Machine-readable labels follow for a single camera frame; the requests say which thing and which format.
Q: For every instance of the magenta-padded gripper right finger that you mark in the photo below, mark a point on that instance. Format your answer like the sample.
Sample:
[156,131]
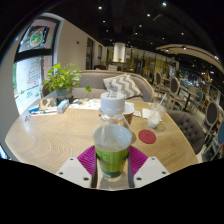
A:
[150,170]

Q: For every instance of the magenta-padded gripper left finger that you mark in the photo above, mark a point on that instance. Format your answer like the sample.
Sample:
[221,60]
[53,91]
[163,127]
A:
[75,170]

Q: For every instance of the clear bottle with green label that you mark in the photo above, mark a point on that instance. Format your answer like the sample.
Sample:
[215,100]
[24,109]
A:
[112,150]

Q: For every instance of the flat round red coaster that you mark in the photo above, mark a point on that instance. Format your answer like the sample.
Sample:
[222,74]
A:
[147,136]

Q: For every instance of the clear plastic cup with straw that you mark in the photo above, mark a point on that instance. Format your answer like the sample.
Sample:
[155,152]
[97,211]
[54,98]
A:
[154,118]

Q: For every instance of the dark grey tufted armchair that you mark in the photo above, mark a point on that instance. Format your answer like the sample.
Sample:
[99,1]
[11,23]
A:
[186,128]

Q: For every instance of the white paper napkin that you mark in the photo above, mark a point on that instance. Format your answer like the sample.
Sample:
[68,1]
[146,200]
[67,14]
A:
[145,113]

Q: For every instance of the white paper leaflet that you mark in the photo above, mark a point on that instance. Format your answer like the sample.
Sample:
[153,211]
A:
[137,113]

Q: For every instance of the brown paper-look mug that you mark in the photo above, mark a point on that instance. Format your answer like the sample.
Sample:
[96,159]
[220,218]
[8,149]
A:
[129,113]

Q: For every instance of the small blue white box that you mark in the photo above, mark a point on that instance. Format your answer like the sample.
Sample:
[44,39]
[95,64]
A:
[62,106]

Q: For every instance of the white printed menu booklet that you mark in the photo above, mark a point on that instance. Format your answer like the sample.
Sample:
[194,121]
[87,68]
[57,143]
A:
[85,104]

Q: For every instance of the group of round-back dining chairs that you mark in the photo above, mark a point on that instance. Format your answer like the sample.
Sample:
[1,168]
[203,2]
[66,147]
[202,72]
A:
[175,86]

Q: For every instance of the grey white chevron cushion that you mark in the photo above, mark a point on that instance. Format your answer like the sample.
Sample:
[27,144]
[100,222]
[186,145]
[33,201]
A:
[121,85]

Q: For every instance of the potted green leafy plant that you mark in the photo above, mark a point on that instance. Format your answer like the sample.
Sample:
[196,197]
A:
[61,80]

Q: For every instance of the grey curved sofa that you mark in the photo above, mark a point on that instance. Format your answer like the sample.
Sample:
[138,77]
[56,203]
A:
[93,80]

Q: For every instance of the white round column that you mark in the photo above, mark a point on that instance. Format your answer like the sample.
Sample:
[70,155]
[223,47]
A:
[119,52]

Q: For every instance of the group of ceiling spotlights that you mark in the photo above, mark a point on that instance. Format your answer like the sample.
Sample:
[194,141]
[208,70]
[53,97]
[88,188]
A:
[148,15]

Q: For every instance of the framed wall poster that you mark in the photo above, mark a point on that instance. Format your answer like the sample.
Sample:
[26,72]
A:
[37,36]

